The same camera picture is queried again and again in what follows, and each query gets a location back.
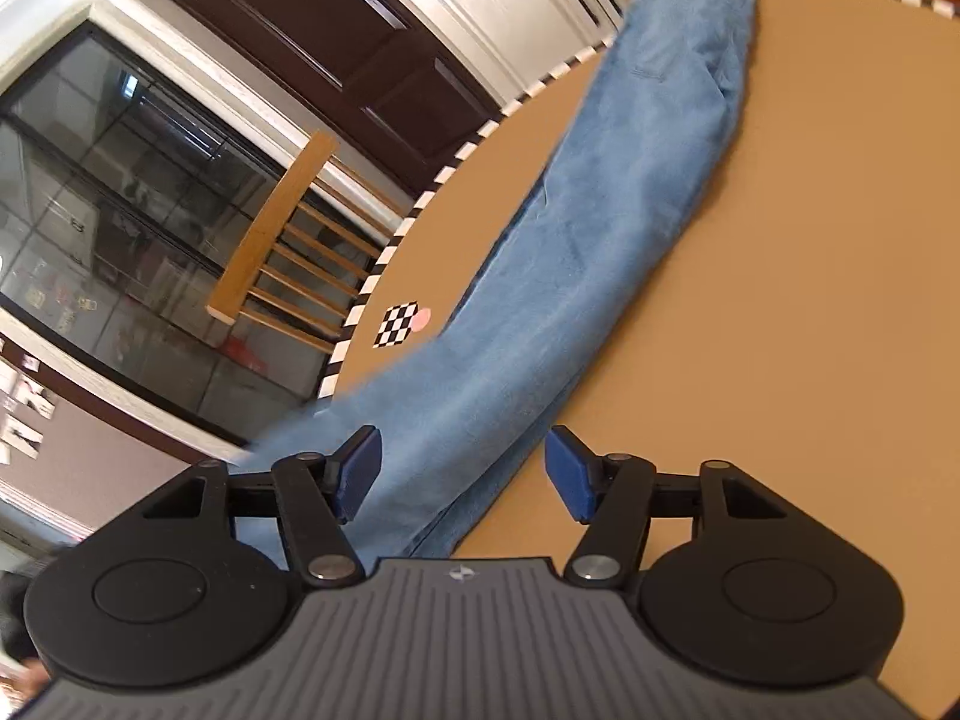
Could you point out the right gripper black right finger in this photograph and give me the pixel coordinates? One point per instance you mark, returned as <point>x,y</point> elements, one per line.
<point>617,497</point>

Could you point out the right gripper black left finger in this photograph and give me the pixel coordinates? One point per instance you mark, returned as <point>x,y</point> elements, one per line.
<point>308,496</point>

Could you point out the light blue denim jeans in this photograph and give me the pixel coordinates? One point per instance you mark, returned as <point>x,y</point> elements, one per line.
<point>459,415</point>

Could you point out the checkerboard calibration marker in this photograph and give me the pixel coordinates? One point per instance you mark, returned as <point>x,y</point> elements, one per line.
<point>396,325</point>

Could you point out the wooden slat-back chair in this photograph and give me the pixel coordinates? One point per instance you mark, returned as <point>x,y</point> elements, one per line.
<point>302,260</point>

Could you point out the glass sliding door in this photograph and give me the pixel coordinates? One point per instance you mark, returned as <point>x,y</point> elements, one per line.
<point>122,201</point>

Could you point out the dark brown wooden door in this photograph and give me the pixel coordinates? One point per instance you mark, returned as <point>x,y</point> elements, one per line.
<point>369,68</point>

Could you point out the white panel cabinet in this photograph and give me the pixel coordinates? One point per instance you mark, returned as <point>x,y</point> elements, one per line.
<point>517,7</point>

